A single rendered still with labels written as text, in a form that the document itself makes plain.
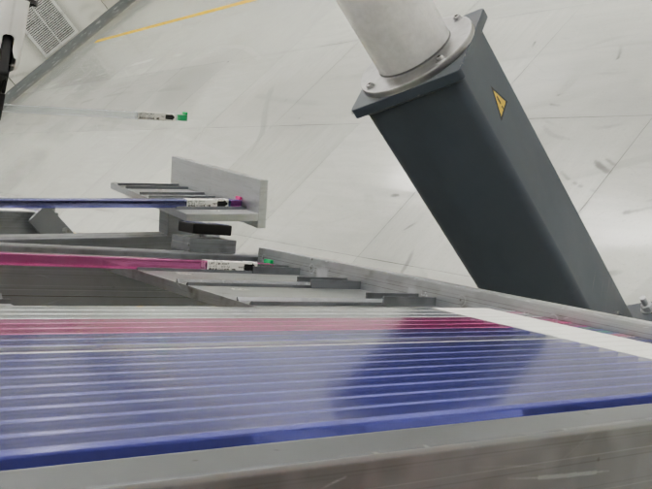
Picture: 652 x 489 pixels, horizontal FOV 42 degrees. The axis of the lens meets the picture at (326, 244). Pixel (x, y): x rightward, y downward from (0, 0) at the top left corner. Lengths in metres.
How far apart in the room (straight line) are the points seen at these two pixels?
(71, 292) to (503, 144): 0.68
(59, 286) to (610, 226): 1.35
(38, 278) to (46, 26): 7.87
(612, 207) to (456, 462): 1.77
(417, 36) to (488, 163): 0.22
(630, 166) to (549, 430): 1.84
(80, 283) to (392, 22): 0.58
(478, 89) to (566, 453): 0.99
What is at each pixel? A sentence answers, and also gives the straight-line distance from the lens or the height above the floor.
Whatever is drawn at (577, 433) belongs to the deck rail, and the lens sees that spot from 0.33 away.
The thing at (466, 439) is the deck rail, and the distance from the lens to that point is 0.29.
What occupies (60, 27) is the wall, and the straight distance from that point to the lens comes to 8.78.
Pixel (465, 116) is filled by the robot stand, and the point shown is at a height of 0.62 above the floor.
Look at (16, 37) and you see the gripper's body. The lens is 1.26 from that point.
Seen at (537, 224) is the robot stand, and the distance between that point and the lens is 1.37.
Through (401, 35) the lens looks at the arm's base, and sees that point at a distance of 1.25.
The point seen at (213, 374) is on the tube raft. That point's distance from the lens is 0.35.
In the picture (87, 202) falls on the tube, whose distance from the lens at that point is 1.11.
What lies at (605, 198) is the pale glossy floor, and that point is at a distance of 2.08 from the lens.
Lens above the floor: 1.16
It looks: 27 degrees down
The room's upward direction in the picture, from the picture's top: 36 degrees counter-clockwise
